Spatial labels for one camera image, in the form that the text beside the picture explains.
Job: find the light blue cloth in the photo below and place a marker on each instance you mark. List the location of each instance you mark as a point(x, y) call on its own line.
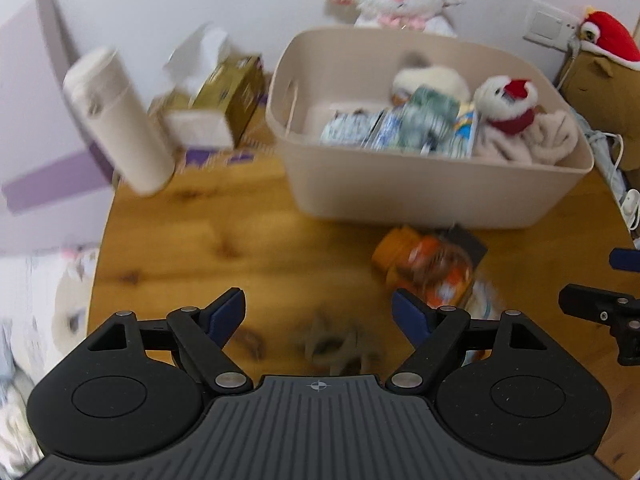
point(601, 143)

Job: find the white wall switch socket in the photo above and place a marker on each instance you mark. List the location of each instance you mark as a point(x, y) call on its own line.
point(549, 26)

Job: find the red plush hat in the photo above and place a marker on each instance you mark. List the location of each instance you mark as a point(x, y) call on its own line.
point(601, 34)

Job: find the dark brown wallet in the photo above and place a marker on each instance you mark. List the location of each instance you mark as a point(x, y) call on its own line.
point(463, 238)

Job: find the purple white board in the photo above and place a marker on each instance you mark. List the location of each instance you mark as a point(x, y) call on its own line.
point(56, 185)

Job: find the colourful snack box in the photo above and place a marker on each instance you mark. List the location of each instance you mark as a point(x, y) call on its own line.
point(460, 142)

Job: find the beige plastic storage bin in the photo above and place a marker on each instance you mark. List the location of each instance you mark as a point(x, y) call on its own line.
point(327, 70)

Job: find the green patterned cloth bundle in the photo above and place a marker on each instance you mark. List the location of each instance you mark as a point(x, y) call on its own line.
point(427, 120)

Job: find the blue white tissue pack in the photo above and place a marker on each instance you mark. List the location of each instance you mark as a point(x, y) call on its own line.
point(350, 129)

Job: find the beige knit hat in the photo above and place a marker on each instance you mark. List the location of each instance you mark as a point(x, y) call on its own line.
point(550, 139)

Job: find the cream fluffy plush toy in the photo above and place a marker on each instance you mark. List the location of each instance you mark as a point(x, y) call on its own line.
point(440, 78)

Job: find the cream thermos bottle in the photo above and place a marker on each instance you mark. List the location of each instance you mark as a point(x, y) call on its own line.
point(102, 95)

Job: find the brown star shaped toy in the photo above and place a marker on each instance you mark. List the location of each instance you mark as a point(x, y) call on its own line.
point(339, 350)

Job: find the orange snack bag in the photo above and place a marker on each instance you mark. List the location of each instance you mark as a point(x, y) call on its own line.
point(436, 271)

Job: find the small white santa plush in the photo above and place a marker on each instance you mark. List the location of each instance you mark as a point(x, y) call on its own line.
point(507, 104)

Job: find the brown capybara plush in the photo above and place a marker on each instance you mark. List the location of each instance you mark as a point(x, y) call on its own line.
point(607, 95)

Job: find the white charger plug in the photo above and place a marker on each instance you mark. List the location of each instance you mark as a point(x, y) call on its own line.
point(629, 209)

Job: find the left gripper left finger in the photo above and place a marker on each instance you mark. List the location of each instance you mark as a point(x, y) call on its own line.
point(200, 336)

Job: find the gold tissue box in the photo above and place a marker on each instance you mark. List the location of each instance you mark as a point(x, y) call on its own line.
point(215, 89)

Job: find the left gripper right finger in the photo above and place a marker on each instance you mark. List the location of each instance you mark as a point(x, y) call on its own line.
point(437, 338)

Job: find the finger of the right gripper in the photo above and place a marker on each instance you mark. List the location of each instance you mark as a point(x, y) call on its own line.
point(598, 305)
point(622, 259)

